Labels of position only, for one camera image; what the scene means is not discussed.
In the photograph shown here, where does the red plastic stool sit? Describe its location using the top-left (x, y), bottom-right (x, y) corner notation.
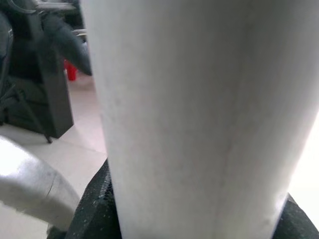
top-left (63, 59), bottom-right (78, 82)

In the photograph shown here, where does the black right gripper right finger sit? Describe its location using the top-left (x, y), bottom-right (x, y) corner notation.
top-left (273, 193), bottom-right (319, 239)

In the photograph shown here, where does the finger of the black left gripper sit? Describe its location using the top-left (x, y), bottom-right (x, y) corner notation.
top-left (44, 14), bottom-right (93, 76)

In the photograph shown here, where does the black metal stand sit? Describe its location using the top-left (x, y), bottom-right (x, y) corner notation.
top-left (0, 14), bottom-right (75, 144)

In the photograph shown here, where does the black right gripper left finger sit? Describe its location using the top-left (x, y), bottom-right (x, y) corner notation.
top-left (67, 159), bottom-right (123, 239)

